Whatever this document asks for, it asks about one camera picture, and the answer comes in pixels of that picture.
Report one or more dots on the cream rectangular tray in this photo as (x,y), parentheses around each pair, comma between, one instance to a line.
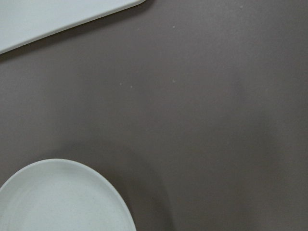
(25,21)

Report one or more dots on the cream round plate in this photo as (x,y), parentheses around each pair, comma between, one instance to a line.
(62,195)

